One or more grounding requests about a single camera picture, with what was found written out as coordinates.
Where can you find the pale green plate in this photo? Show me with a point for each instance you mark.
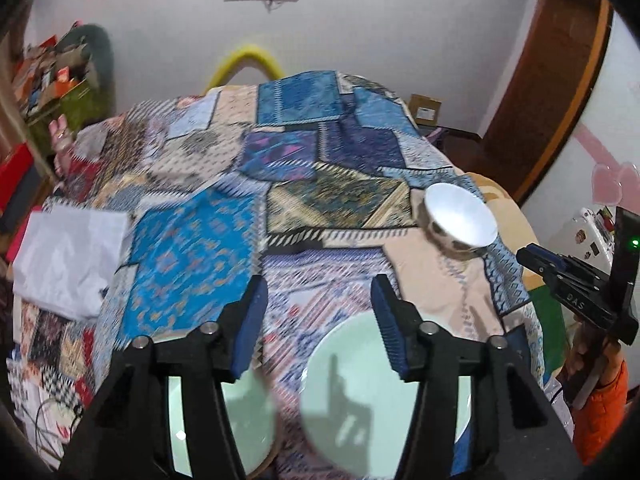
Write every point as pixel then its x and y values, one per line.
pixel 360 400
pixel 240 415

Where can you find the patchwork printed tablecloth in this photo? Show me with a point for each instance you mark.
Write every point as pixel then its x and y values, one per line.
pixel 280 175

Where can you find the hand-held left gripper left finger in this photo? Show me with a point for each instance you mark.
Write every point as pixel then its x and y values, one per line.
pixel 251 322

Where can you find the lilac plate with brown rim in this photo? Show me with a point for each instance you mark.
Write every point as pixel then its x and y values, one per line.
pixel 267 452

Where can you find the person's right forearm orange sleeve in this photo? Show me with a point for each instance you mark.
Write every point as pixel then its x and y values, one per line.
pixel 605 410

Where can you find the green box of clutter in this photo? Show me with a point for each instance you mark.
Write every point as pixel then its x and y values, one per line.
pixel 55 80

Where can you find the person's right hand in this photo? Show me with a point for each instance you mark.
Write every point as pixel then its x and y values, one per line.
pixel 577 355

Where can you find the white bowl with dark spots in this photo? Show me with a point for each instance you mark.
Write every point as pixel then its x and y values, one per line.
pixel 460 220

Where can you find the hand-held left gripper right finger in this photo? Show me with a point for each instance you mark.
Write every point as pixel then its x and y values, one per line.
pixel 388 325

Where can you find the wooden door frame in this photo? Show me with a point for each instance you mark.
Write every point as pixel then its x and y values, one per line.
pixel 555 85

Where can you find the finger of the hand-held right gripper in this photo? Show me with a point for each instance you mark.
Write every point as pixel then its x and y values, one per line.
pixel 537 261
pixel 565 258

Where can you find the pink heart decoration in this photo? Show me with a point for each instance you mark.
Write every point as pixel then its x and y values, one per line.
pixel 617 185

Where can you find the red box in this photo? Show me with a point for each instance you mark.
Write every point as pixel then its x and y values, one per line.
pixel 15 175

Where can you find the cardboard box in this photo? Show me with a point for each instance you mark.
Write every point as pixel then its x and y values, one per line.
pixel 425 109

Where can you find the pink rabbit toy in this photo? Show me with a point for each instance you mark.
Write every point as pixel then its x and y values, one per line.
pixel 61 140

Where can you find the folded white cloth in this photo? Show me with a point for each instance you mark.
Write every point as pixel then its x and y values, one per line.
pixel 65 260

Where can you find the white case with stickers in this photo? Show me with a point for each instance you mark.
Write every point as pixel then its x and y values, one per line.
pixel 590 237

